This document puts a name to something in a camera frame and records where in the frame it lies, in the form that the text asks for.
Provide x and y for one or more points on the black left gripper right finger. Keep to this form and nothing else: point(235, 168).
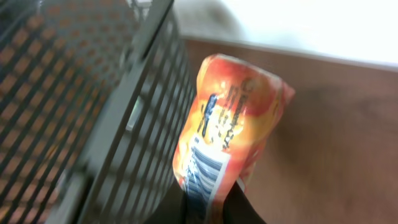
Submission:
point(238, 210)

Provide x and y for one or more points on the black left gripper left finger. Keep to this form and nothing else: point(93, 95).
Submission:
point(172, 209)

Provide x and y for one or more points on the orange red snack packet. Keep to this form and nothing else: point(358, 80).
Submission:
point(236, 107)

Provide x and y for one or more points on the black plastic mesh basket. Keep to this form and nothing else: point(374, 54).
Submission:
point(94, 95)

